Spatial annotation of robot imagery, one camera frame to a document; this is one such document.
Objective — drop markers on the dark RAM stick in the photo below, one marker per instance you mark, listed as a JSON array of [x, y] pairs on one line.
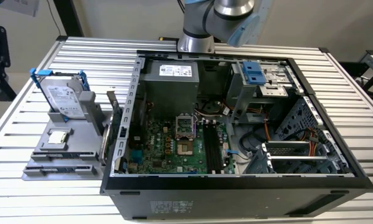
[[65, 154], [58, 168]]

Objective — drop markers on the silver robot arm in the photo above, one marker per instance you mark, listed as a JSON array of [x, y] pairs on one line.
[[233, 21]]

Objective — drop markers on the black RAM slot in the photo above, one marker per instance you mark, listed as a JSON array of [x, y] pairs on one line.
[[214, 144], [206, 144], [210, 144]]

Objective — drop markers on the hard disk in blue carrier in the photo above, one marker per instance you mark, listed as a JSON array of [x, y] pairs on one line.
[[60, 95]]

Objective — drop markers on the silver CPU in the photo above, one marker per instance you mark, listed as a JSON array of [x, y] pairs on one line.
[[57, 137]]

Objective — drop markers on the green graphics card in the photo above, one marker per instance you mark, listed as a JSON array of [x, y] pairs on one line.
[[116, 116]]

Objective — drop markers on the grey parts rack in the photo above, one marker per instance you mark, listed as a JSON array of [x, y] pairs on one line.
[[84, 140]]

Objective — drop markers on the yellow black plug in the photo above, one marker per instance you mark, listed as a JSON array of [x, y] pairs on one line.
[[168, 39]]

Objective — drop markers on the grey power supply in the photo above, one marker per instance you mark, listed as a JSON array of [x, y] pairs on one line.
[[170, 98]]

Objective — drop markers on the green motherboard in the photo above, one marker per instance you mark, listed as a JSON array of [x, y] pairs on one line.
[[156, 154]]

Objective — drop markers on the thin locking lever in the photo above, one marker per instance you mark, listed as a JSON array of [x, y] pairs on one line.
[[193, 128]]

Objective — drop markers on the CPU socket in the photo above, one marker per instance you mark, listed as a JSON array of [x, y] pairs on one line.
[[185, 148]]

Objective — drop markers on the blue plastic drive latch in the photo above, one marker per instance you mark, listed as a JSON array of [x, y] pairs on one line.
[[251, 77]]

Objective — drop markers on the metal drive bay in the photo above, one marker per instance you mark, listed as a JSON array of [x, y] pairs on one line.
[[271, 91]]

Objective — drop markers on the black PC case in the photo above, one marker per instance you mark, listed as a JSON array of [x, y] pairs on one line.
[[205, 203]]

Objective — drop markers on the perforated metal cage panel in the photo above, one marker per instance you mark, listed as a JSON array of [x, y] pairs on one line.
[[294, 116]]

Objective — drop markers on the metal disk bay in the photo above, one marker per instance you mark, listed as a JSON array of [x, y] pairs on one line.
[[298, 158]]

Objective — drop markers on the black post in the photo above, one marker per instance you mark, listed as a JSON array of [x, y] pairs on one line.
[[68, 18]]

